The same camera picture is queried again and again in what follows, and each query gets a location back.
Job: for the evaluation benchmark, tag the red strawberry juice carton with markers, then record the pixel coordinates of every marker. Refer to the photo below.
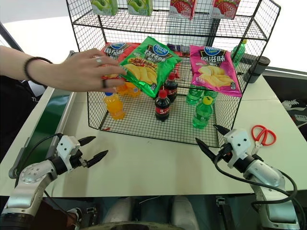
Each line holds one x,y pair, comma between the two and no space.
182,8
225,8

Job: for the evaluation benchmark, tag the green apple juice carton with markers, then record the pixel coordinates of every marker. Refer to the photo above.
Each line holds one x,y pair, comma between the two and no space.
140,6
104,6

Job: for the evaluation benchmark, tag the white power strip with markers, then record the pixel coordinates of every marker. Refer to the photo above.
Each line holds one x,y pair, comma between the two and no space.
301,118

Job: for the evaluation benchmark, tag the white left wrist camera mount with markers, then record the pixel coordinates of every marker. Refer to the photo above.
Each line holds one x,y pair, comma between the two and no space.
68,149

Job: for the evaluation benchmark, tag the person's black garment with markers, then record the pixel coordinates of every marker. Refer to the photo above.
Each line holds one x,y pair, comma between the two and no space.
16,110

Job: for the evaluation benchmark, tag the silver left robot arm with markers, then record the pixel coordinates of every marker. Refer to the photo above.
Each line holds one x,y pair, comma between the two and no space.
31,182

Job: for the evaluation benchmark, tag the black and white sneaker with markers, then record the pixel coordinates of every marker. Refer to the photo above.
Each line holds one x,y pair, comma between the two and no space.
291,105

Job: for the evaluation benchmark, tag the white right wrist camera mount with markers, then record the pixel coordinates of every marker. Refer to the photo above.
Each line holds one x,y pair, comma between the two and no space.
238,143

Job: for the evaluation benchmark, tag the green soda bottle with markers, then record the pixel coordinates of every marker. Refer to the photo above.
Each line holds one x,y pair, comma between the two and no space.
193,95
239,51
212,94
202,115

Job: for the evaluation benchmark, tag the grey rounded shape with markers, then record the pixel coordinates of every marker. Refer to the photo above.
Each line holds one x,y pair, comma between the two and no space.
183,212
118,213

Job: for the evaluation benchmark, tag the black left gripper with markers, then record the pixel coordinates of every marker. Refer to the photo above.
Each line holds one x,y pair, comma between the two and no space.
78,162

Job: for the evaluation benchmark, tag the pink potato chips bag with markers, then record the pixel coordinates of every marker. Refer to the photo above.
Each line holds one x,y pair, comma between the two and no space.
214,69

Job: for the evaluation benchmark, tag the black tumbler cup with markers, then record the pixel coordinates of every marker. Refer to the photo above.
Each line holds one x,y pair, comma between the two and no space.
259,68

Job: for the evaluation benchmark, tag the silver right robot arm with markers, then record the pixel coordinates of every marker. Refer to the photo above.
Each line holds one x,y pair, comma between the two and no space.
268,182

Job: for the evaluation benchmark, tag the person's bare hand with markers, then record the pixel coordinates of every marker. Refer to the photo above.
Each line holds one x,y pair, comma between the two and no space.
79,72

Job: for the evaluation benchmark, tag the red potato chips bag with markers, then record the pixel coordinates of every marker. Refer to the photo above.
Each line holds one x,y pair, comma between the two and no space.
124,51

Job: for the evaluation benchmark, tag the orange soda bottle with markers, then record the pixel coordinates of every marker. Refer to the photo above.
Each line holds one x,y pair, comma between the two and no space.
115,106
130,90

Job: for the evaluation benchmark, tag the green conveyor belt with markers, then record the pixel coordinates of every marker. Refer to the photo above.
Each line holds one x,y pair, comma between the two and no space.
45,122

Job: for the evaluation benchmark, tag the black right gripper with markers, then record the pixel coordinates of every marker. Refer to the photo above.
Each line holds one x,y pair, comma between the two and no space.
225,152

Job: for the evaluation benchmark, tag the person's bare forearm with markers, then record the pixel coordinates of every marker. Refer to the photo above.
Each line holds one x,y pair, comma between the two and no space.
14,62

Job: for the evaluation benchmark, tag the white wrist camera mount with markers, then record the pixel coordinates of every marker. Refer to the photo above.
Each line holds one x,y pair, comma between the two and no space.
68,149
238,143

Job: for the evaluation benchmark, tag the dark purple snack packet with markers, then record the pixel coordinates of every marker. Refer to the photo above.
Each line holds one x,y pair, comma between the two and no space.
176,47

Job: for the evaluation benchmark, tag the green potato chips bag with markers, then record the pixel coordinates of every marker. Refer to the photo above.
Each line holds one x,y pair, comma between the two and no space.
148,64

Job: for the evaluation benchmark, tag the small cola bottle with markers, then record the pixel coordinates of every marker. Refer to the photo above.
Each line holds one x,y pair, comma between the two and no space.
171,89
162,109

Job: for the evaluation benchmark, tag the black wrist band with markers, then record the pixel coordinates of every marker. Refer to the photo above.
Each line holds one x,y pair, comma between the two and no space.
27,69

